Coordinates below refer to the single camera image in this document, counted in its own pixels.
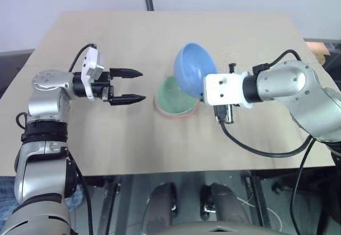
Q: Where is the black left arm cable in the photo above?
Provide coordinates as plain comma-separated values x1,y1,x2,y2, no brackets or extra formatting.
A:
62,147,93,235

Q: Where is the dark rounded shape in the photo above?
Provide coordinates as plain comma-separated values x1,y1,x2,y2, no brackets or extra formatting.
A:
201,183,250,224
145,182,178,230

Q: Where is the thin white floor cable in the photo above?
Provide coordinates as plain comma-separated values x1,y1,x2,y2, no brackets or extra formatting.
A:
237,196,283,232

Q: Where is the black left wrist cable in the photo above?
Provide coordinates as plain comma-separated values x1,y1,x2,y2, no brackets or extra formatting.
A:
68,43,96,72

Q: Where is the black object beside table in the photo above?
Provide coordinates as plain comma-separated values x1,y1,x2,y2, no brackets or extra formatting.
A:
323,42,341,84

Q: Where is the dark flat robot torso edge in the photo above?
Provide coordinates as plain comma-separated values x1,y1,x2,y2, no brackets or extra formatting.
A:
157,220,291,235

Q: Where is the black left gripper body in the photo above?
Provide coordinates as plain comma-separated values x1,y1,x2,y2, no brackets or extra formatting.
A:
90,69,115,103

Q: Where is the grey table frame leg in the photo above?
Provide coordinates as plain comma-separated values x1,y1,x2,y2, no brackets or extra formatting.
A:
102,176,120,235

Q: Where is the orange brown box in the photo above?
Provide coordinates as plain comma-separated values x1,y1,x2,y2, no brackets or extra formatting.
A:
305,40,329,64

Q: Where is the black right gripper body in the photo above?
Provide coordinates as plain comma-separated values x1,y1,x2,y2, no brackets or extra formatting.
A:
213,63,238,124

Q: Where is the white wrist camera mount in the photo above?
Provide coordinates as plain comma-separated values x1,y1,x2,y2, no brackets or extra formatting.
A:
204,72,253,109
80,45,105,102

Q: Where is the black table frame leg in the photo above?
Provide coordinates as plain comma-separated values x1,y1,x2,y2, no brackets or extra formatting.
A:
246,169,270,228

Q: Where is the pink bowl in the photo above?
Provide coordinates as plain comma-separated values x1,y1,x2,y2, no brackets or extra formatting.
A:
154,96,200,118

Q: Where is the long black right gripper cable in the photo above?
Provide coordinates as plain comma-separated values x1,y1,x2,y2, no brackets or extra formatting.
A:
214,106,319,235

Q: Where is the dark grey side furniture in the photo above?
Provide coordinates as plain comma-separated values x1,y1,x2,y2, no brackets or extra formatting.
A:
0,48,35,97

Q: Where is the short black right wrist cable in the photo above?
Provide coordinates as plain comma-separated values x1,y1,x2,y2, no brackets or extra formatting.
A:
251,49,303,75

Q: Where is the blue bowl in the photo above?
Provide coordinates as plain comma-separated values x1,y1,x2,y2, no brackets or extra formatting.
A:
173,42,218,100

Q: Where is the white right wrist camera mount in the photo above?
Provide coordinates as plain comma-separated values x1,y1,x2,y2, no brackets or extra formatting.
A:
204,72,253,109

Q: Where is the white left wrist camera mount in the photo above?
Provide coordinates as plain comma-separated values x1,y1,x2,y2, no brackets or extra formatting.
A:
80,45,105,102

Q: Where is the green bowl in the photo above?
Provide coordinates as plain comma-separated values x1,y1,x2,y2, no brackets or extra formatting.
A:
156,75,199,115

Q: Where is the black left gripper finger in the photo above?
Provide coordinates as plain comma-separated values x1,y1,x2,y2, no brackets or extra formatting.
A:
108,93,147,107
109,68,143,80

